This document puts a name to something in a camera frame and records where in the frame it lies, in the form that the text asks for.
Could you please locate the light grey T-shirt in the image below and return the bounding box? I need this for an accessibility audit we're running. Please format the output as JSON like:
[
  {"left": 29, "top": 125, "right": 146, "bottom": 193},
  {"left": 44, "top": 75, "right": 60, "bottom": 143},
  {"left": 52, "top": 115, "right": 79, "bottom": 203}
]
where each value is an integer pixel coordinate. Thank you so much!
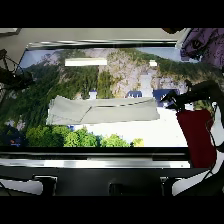
[{"left": 45, "top": 95, "right": 161, "bottom": 127}]

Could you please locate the purple patterned garment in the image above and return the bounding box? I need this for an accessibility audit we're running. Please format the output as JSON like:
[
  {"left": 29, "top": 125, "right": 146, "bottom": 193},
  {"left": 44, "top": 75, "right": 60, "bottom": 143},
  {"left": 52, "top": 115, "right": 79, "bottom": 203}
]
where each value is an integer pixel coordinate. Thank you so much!
[{"left": 179, "top": 28, "right": 224, "bottom": 72}]

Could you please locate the silver frame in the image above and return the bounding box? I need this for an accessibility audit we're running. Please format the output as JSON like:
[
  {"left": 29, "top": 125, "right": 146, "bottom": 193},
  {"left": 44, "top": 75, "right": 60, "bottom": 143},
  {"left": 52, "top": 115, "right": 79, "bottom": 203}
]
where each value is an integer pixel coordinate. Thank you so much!
[{"left": 0, "top": 155, "right": 192, "bottom": 197}]

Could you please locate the black cable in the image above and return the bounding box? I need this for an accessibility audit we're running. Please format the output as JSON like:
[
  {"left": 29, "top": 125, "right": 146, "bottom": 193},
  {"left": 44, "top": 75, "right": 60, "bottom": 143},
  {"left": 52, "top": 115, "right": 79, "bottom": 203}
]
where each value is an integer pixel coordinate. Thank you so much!
[{"left": 0, "top": 49, "right": 25, "bottom": 79}]

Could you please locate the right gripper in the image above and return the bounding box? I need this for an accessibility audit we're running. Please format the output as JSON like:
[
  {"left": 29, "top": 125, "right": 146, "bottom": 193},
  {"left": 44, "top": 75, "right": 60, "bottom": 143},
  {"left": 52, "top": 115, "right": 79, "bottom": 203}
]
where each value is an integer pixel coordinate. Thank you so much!
[{"left": 160, "top": 87, "right": 190, "bottom": 110}]

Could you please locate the red garment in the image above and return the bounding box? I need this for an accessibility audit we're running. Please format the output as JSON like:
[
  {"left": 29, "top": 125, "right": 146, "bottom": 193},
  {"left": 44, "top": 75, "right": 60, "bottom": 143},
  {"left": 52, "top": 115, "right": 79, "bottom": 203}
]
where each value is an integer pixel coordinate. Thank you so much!
[{"left": 175, "top": 108, "right": 218, "bottom": 169}]

